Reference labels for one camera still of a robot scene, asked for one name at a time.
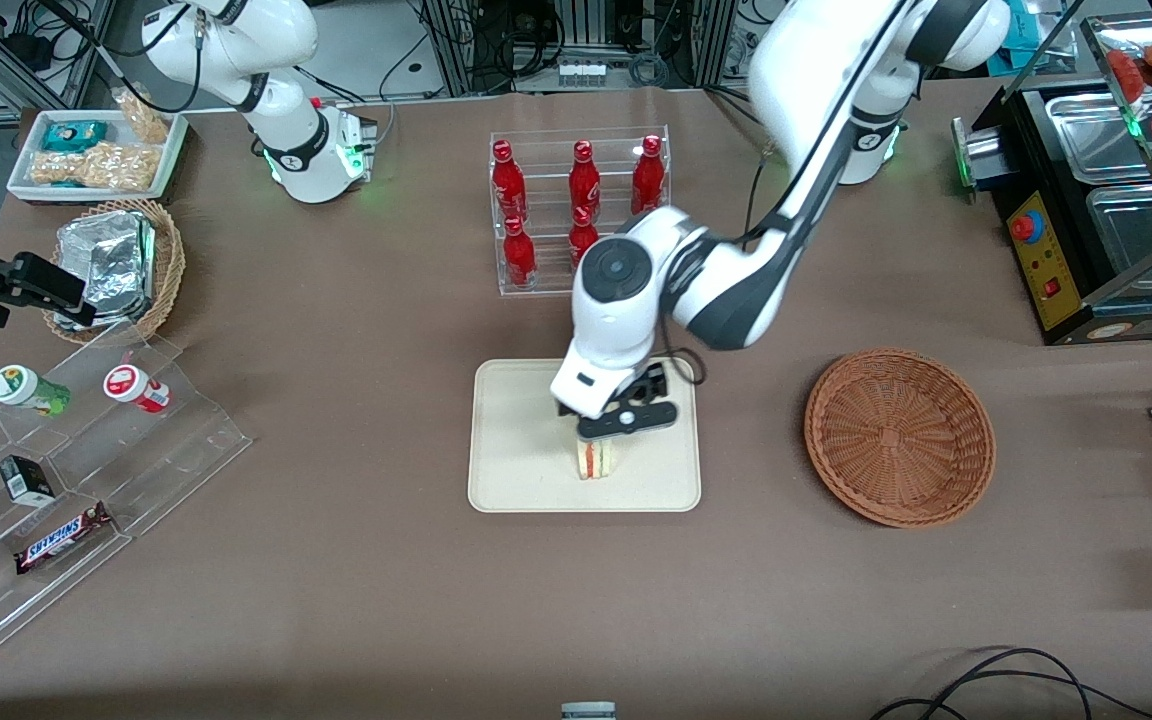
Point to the triangle sandwich with vegetables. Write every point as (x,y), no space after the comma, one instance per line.
(596,460)

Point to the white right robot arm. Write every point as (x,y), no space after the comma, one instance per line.
(286,110)

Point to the grey arm base connector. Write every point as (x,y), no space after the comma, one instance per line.
(358,145)

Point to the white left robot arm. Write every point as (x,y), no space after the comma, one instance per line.
(816,80)

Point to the beige rectangular plastic tray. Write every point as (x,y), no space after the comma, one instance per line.
(516,440)

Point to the white snack tray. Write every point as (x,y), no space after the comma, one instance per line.
(26,190)

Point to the light wicker basket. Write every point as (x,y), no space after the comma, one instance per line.
(171,260)

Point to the round brown wicker basket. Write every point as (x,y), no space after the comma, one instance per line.
(896,440)

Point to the silver foil food package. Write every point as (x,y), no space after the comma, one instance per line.
(111,260)

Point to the green lid cup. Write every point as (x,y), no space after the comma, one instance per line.
(21,388)

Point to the clear bag of peanuts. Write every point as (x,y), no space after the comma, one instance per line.
(91,166)

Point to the red lid cup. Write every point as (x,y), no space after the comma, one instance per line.
(131,385)

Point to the red cola bottle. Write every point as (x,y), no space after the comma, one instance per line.
(584,180)
(519,255)
(506,180)
(648,175)
(581,235)

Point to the teal snack packet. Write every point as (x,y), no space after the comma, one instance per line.
(74,134)

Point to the clear acrylic bottle rack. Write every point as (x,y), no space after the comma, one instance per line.
(546,200)

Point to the small black box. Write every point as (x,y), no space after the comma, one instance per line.
(26,480)

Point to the clear bag of snacks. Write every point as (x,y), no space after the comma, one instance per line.
(146,116)

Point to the clear acrylic step display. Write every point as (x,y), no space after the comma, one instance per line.
(176,440)

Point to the Snickers chocolate bar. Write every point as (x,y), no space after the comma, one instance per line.
(61,540)

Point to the small grey box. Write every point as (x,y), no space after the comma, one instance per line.
(588,711)

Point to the white power strip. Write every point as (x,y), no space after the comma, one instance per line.
(581,72)

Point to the aluminium equipment rack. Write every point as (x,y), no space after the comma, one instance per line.
(456,40)

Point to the black food warmer yellow panel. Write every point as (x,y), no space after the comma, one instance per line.
(1046,250)

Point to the steel warmer pan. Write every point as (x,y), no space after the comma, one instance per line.
(1136,235)
(1096,135)

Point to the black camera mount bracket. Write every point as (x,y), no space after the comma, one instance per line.
(651,382)

